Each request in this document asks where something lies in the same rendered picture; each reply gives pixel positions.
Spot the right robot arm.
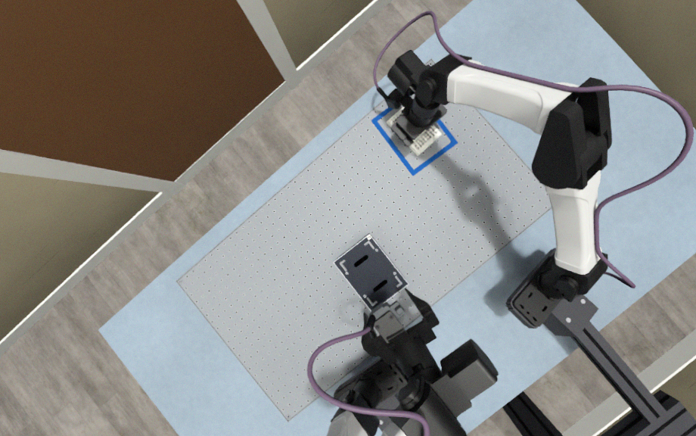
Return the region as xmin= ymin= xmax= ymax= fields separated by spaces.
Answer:
xmin=387 ymin=50 xmax=612 ymax=326

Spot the blue tape rectangle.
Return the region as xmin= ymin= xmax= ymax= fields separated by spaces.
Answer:
xmin=371 ymin=107 xmax=458 ymax=176

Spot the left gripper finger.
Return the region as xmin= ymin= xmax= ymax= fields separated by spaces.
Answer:
xmin=404 ymin=288 xmax=432 ymax=317
xmin=361 ymin=313 xmax=377 ymax=345

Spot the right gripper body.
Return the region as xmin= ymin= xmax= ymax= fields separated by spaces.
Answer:
xmin=386 ymin=89 xmax=447 ymax=140

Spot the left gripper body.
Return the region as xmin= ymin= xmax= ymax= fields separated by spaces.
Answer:
xmin=362 ymin=310 xmax=440 ymax=383

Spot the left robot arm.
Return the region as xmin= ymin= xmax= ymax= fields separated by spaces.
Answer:
xmin=327 ymin=301 xmax=499 ymax=436

